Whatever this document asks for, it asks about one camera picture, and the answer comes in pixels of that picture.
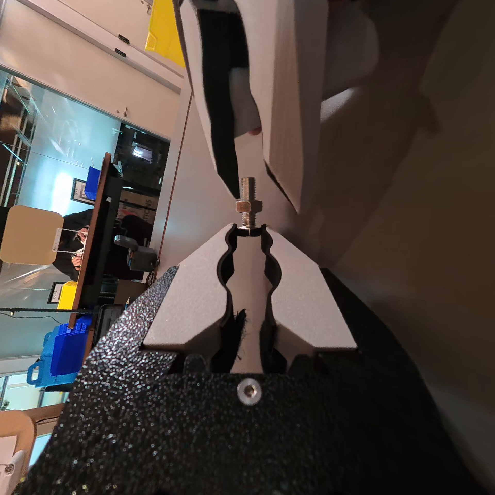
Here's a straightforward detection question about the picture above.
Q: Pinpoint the silver hex bolt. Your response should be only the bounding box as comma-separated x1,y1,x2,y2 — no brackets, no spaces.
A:
237,176,264,237

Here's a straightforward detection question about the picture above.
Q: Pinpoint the thin black cable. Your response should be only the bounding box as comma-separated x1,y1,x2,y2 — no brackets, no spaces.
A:
0,307,99,321

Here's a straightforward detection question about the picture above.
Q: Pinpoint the black office chair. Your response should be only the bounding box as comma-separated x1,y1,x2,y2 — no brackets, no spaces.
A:
110,214,155,281

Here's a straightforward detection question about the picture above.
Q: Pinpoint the blue plastic bin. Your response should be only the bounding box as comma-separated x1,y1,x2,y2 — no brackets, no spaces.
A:
84,166,103,203

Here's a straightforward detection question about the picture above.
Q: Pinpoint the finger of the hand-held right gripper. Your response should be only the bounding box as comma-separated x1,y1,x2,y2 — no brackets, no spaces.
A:
236,0,330,214
180,0,249,199

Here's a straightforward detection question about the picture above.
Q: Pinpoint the printed cardboard box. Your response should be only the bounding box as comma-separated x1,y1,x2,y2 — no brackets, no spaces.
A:
118,193,160,223

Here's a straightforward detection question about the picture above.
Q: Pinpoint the small yellow bin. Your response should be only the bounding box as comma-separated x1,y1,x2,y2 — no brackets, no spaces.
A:
57,281,78,311

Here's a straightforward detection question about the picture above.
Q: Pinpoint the white door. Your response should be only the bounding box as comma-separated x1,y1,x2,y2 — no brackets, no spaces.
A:
0,0,183,138

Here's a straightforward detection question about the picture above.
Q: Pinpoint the yellow plastic bin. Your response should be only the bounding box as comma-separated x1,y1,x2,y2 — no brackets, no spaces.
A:
145,0,187,69

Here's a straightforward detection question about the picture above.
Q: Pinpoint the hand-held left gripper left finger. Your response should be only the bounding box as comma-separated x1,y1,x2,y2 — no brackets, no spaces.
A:
142,223,247,373

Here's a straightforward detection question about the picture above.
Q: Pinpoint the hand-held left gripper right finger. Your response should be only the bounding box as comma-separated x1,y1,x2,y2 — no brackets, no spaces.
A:
259,223,358,374

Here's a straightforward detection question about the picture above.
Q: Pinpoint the grey blue handheld device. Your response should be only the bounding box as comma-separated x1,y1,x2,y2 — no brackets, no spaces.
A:
114,233,158,272

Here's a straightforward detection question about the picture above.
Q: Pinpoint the plywood chair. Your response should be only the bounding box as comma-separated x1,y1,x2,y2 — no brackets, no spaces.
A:
0,410,37,495

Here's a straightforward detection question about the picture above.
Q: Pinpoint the stack of blue bins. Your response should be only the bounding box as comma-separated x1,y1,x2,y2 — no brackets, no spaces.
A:
26,313,94,388

